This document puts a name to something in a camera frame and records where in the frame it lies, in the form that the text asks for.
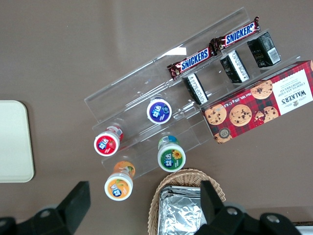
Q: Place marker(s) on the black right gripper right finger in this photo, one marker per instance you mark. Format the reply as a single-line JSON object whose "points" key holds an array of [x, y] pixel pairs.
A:
{"points": [[220, 218]]}

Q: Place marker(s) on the red Walkers cookie box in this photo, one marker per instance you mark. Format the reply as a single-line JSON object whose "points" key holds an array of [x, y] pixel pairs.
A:
{"points": [[256, 102]]}

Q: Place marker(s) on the white plastic bin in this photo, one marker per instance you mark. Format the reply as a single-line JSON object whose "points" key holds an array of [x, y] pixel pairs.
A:
{"points": [[305, 231]]}

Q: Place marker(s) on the orange lid gum jar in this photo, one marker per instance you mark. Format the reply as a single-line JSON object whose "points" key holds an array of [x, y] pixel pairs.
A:
{"points": [[118, 187]]}

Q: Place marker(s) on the Snickers chocolate bar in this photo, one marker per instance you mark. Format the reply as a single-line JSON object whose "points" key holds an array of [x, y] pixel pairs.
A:
{"points": [[193, 61], [238, 35]]}

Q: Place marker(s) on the aluminium foil container stack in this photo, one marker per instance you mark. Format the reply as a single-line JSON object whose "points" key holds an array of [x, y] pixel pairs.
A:
{"points": [[178, 213]]}

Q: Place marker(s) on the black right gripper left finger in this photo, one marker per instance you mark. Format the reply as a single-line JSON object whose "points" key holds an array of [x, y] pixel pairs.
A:
{"points": [[73, 205]]}

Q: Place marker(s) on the beige plastic tray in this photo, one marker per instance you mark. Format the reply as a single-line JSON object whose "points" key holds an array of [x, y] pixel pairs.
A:
{"points": [[13, 142]]}

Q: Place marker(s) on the blue lid gum jar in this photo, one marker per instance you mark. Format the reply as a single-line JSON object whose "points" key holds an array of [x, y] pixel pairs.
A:
{"points": [[159, 111]]}

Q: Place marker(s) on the red lid gum jar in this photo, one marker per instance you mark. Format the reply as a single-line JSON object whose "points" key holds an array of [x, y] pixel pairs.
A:
{"points": [[106, 144]]}

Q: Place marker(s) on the light tan wicker basket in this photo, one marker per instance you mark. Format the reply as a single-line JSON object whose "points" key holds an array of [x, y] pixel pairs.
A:
{"points": [[185, 176]]}

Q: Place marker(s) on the clear acrylic step stand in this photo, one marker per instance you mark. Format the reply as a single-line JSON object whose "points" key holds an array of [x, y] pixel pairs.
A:
{"points": [[195, 41], [137, 102]]}

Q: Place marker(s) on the small black box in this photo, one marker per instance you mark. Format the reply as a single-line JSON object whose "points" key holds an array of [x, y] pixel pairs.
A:
{"points": [[262, 50], [234, 66], [195, 89]]}

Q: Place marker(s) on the green lid gum jar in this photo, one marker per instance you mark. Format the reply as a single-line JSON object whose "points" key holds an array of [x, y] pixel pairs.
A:
{"points": [[171, 157]]}

